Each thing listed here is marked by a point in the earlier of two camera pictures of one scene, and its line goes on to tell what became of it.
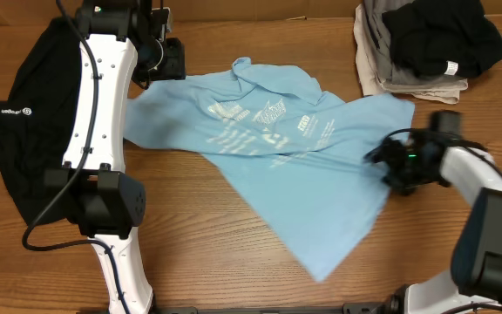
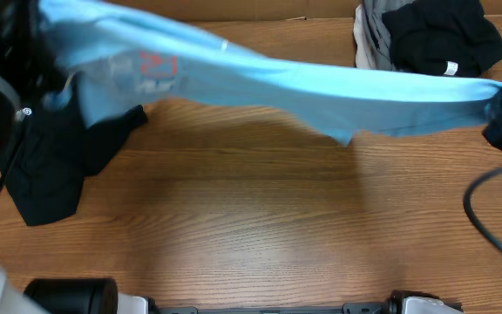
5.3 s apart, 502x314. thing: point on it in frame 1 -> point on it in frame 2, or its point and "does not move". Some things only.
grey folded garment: [378, 37] does not move
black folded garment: [444, 37] does not move
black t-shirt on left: [32, 131] does not move
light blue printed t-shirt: [296, 153] -> [101, 57]
